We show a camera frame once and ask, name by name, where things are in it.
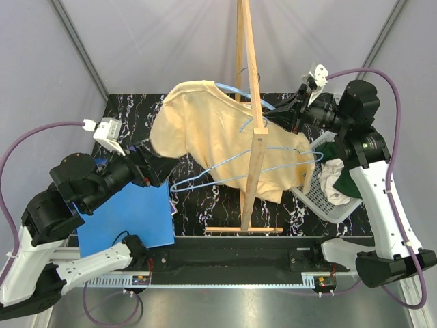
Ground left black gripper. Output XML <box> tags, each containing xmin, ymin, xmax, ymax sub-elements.
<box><xmin>85</xmin><ymin>139</ymin><xmax>182</xmax><ymax>212</ymax></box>

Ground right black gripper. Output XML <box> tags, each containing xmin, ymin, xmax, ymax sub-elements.
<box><xmin>263</xmin><ymin>83</ymin><xmax>350</xmax><ymax>135</ymax></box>

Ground light blue wire hanger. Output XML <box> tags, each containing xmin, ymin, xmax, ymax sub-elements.
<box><xmin>171</xmin><ymin>121</ymin><xmax>323</xmax><ymax>203</ymax></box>

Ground cream yellow t shirt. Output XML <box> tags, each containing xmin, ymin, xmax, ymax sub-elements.
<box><xmin>150</xmin><ymin>81</ymin><xmax>315</xmax><ymax>203</ymax></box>

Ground green and white t shirt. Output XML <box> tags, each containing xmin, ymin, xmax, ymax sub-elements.
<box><xmin>315</xmin><ymin>142</ymin><xmax>361</xmax><ymax>206</ymax></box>

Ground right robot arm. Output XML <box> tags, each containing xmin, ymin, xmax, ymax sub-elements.
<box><xmin>265</xmin><ymin>80</ymin><xmax>436</xmax><ymax>288</ymax></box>

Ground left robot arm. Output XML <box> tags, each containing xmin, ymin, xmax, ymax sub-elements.
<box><xmin>1</xmin><ymin>146</ymin><xmax>179</xmax><ymax>320</ymax></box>

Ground light blue plastic hanger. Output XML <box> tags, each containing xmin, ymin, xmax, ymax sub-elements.
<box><xmin>214</xmin><ymin>82</ymin><xmax>275</xmax><ymax>111</ymax></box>

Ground wooden hanger stand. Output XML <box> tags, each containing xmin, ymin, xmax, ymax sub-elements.
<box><xmin>205</xmin><ymin>0</ymin><xmax>283</xmax><ymax>234</ymax></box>

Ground blue folder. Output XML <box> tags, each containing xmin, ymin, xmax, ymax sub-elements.
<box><xmin>77</xmin><ymin>183</ymin><xmax>175</xmax><ymax>257</ymax></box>

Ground black marbled mat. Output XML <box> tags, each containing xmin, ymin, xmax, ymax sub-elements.
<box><xmin>104</xmin><ymin>94</ymin><xmax>373</xmax><ymax>236</ymax></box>

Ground purple folder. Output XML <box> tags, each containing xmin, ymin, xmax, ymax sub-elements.
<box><xmin>87</xmin><ymin>150</ymin><xmax>177</xmax><ymax>217</ymax></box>

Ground white plastic basket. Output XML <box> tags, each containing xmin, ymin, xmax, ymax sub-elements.
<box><xmin>290</xmin><ymin>133</ymin><xmax>365</xmax><ymax>224</ymax></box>

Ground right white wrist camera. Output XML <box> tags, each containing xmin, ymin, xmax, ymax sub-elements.
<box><xmin>301</xmin><ymin>64</ymin><xmax>328</xmax><ymax>106</ymax></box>

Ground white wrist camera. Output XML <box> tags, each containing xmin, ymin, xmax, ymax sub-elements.
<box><xmin>83</xmin><ymin>117</ymin><xmax>126</xmax><ymax>156</ymax></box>
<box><xmin>301</xmin><ymin>64</ymin><xmax>328</xmax><ymax>106</ymax></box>

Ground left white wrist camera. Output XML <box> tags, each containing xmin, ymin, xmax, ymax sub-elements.
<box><xmin>83</xmin><ymin>117</ymin><xmax>126</xmax><ymax>156</ymax></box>

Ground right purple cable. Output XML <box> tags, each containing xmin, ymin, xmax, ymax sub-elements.
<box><xmin>326</xmin><ymin>68</ymin><xmax>427</xmax><ymax>310</ymax></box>

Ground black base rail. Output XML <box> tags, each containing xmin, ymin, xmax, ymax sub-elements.
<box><xmin>138</xmin><ymin>236</ymin><xmax>356</xmax><ymax>288</ymax></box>

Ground white slotted cable duct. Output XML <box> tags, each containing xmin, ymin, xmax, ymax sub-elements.
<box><xmin>87</xmin><ymin>275</ymin><xmax>151</xmax><ymax>288</ymax></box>

